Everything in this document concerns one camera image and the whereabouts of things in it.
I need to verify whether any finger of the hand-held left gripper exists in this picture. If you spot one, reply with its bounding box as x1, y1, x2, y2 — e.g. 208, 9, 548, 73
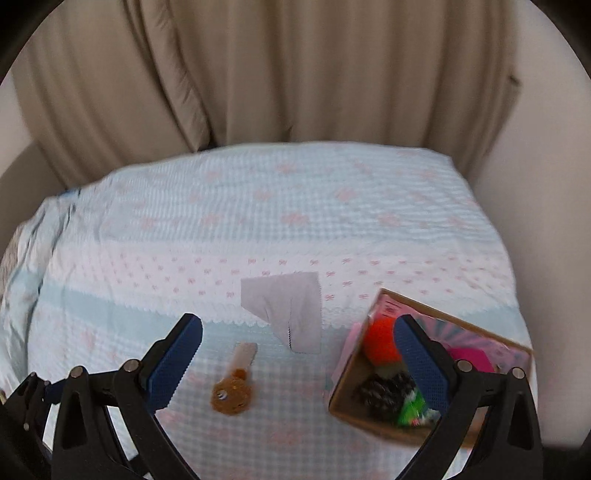
7, 371, 63, 432

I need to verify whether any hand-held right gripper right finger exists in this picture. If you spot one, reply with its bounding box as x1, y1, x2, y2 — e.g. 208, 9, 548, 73
392, 315, 543, 480

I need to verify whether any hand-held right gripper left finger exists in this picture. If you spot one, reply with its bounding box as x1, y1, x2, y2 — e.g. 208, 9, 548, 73
52, 313, 204, 480

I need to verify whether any green soft toy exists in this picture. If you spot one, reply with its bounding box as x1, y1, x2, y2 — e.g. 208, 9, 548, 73
396, 388, 441, 428

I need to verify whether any orange soft ball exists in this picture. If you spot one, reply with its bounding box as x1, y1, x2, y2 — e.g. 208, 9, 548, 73
361, 318, 402, 363

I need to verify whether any black white spotted scrunchie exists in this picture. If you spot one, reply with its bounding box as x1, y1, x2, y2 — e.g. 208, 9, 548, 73
353, 371, 416, 421

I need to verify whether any pink soft pouch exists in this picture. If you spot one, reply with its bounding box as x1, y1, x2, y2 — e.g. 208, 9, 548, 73
450, 347, 499, 374

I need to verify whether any amber squishy toy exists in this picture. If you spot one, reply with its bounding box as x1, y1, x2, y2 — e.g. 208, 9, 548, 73
211, 342, 257, 416

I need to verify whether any printed cardboard box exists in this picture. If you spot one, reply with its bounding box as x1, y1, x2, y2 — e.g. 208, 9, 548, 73
328, 288, 534, 448

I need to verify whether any grey cloth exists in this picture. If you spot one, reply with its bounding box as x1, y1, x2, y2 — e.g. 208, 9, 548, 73
241, 273, 322, 354

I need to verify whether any light blue patterned bed sheet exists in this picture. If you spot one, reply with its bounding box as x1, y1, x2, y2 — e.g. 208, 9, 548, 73
0, 141, 532, 480

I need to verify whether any beige curtain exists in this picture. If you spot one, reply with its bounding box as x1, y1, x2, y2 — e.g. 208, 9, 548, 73
9, 0, 522, 185

